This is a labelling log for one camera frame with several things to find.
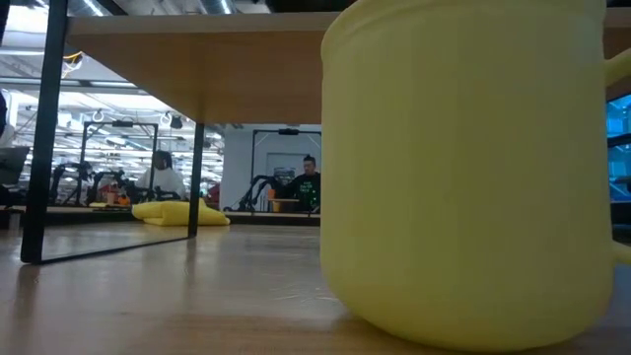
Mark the yellow cloth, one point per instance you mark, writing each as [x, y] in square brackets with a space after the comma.
[167, 212]

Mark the grey office chair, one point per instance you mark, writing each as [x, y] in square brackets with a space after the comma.
[12, 165]

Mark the yellow-green mug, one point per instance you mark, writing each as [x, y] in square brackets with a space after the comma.
[468, 172]

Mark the background black rig frame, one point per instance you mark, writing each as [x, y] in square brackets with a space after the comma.
[288, 131]
[120, 123]

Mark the background black robot arm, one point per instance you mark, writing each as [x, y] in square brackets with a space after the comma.
[59, 182]
[249, 193]

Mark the person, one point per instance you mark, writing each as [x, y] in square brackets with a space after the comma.
[308, 190]
[162, 182]

